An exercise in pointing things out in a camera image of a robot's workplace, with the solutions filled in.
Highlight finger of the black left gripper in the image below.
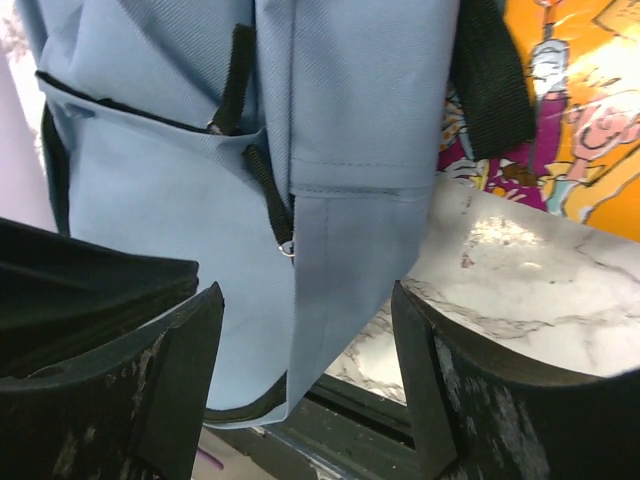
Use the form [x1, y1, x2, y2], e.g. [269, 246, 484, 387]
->
[1, 220, 198, 378]

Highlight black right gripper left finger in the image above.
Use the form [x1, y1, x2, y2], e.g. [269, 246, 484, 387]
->
[1, 284, 224, 479]

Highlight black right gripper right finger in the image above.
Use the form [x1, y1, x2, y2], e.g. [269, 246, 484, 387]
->
[391, 284, 639, 479]

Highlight blue fabric backpack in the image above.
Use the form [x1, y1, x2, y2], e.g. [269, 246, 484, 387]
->
[17, 0, 535, 429]

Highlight purple Roald Dahl book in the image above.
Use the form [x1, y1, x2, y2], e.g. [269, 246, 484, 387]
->
[438, 0, 639, 241]

